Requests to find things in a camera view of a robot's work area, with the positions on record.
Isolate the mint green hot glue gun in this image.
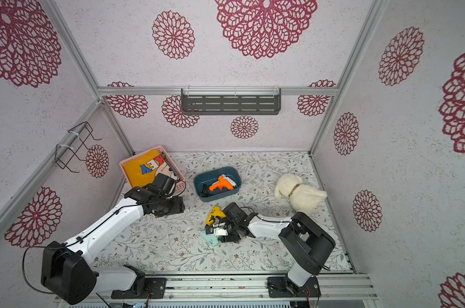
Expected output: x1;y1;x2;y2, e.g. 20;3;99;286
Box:
200;230;220;247

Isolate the orange hot glue gun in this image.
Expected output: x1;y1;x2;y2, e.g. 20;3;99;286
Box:
209;175;237;192

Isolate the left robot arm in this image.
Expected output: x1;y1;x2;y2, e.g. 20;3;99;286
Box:
41;174;185;305

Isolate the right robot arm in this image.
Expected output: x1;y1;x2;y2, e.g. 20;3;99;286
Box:
205;203;336;299

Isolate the yellow hot glue gun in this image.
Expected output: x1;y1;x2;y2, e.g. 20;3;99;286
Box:
205;206;225;227

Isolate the teal plastic storage box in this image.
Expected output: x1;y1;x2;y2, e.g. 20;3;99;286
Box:
193;167;242;202

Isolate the pink perforated basket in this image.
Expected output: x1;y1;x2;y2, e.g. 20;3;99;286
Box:
119;145;186;189

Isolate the yellow cartoon cloth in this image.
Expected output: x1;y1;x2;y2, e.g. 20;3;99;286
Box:
123;149;179;187

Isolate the white plush dog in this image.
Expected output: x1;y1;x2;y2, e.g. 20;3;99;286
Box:
274;173;327;215

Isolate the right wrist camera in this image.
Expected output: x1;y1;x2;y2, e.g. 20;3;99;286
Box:
213;223;228;236

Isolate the black wire wall rack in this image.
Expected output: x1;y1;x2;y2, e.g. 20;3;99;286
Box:
53;121;102;173

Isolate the grey wall shelf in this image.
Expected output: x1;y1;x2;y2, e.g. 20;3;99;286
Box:
181;87;281;116

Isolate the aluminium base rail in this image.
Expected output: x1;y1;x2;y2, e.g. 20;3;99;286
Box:
54;272;379;303

